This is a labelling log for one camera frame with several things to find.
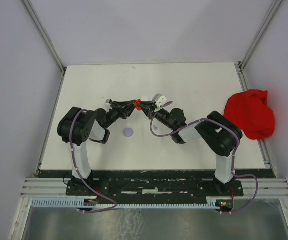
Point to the orange charging case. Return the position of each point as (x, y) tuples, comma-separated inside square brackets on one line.
[(137, 104)]

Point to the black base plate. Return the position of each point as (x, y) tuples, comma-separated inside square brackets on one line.
[(161, 186)]

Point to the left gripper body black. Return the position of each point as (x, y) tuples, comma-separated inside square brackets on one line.
[(114, 114)]

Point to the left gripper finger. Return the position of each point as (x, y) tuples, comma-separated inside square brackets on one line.
[(127, 111), (122, 104)]

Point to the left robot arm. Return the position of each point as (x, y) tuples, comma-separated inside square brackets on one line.
[(79, 126)]

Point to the purple charging case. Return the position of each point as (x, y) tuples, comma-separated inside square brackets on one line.
[(128, 132)]

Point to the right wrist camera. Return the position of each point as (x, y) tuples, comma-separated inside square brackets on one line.
[(160, 101)]

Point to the red cloth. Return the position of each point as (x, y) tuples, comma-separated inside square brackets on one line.
[(249, 111)]

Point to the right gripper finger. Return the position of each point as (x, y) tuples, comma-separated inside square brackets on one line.
[(148, 110), (147, 104)]

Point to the white cable duct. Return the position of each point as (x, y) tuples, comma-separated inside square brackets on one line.
[(83, 203)]

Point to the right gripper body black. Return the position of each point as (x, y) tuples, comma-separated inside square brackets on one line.
[(161, 115)]

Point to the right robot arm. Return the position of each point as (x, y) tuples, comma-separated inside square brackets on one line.
[(220, 135)]

